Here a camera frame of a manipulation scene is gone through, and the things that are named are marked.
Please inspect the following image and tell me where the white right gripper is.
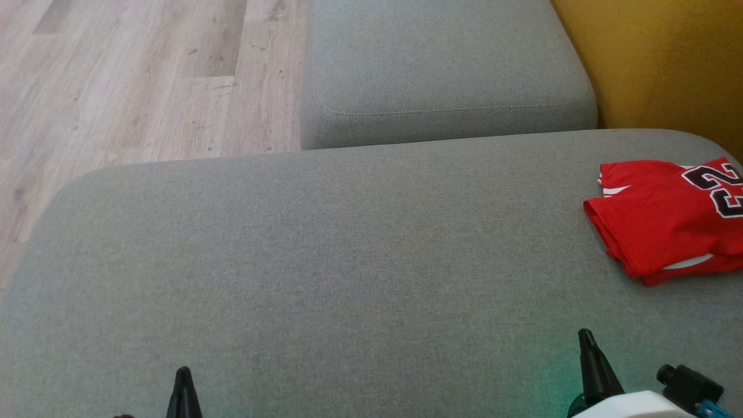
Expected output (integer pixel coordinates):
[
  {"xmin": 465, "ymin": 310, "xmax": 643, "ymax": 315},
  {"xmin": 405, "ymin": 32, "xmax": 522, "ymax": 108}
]
[{"xmin": 568, "ymin": 329, "xmax": 692, "ymax": 418}]

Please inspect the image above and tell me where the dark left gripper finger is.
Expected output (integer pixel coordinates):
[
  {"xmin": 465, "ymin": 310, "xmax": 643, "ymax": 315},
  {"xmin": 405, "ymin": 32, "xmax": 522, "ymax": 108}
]
[{"xmin": 167, "ymin": 366, "xmax": 204, "ymax": 418}]

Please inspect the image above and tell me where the red jersey with white sleeves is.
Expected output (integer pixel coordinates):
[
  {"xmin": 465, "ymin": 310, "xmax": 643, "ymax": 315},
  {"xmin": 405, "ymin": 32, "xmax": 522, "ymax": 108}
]
[{"xmin": 583, "ymin": 157, "xmax": 743, "ymax": 288}]

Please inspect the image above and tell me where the large grey sofa seat cushion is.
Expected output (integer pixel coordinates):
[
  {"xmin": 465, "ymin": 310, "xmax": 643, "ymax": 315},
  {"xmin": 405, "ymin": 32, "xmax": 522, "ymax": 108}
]
[{"xmin": 0, "ymin": 129, "xmax": 743, "ymax": 418}]

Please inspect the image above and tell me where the small grey sofa cushion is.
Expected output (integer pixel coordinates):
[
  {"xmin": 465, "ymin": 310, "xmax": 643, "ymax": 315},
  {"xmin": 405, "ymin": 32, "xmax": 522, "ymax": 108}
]
[{"xmin": 299, "ymin": 0, "xmax": 599, "ymax": 151}]

